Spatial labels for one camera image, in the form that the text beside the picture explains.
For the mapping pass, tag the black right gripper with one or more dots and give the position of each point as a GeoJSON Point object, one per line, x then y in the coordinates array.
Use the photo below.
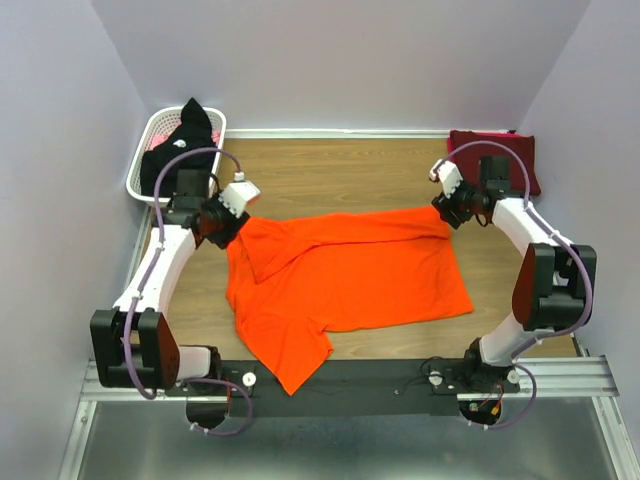
{"type": "Point", "coordinates": [445, 205]}

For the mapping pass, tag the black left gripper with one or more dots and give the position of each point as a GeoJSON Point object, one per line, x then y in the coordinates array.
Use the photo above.
{"type": "Point", "coordinates": [224, 239]}

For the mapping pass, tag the orange t shirt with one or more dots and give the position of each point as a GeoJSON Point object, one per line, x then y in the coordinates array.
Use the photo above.
{"type": "Point", "coordinates": [293, 282]}

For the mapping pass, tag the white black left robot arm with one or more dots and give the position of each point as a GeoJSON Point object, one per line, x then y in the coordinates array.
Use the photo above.
{"type": "Point", "coordinates": [132, 342]}

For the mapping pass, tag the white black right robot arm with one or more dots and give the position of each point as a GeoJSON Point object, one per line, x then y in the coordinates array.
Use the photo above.
{"type": "Point", "coordinates": [552, 295]}

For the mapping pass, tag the folded maroon t shirt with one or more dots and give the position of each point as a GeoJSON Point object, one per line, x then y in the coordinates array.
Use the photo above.
{"type": "Point", "coordinates": [468, 159]}

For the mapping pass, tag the black t shirt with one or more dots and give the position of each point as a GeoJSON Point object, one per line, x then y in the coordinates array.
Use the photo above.
{"type": "Point", "coordinates": [194, 131]}

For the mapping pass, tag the pink garment in basket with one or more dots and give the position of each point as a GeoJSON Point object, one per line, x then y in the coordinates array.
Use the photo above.
{"type": "Point", "coordinates": [155, 140]}

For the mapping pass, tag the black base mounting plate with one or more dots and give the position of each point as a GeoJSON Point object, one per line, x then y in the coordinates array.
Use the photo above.
{"type": "Point", "coordinates": [344, 388]}

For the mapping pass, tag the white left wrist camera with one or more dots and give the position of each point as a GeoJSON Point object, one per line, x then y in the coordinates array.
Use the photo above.
{"type": "Point", "coordinates": [238, 195]}

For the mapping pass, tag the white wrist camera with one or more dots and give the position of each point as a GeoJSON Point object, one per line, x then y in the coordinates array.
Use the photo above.
{"type": "Point", "coordinates": [238, 195]}
{"type": "Point", "coordinates": [447, 174]}

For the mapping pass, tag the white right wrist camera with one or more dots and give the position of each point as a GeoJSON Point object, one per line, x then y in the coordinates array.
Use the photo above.
{"type": "Point", "coordinates": [447, 174]}

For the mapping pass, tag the aluminium extrusion rail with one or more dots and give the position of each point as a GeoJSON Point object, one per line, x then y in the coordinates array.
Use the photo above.
{"type": "Point", "coordinates": [555, 378]}

